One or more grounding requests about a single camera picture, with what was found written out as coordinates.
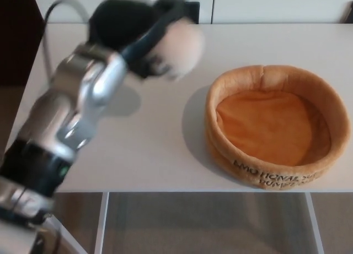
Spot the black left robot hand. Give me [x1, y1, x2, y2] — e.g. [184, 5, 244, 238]
[88, 0, 191, 79]

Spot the cream plush dumpling toy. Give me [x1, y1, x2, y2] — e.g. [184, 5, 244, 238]
[150, 18, 206, 81]

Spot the orange plush round plate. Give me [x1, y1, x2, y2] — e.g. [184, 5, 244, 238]
[205, 66, 347, 192]

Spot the dark brown panel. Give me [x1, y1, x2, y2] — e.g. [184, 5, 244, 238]
[0, 0, 48, 87]

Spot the white cabinet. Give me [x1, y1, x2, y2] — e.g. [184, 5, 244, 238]
[33, 0, 353, 25]

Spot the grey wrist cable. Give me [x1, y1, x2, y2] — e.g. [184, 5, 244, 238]
[43, 0, 92, 76]

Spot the white table leg frame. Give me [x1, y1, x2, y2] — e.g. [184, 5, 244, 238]
[33, 192, 110, 254]
[304, 192, 325, 254]

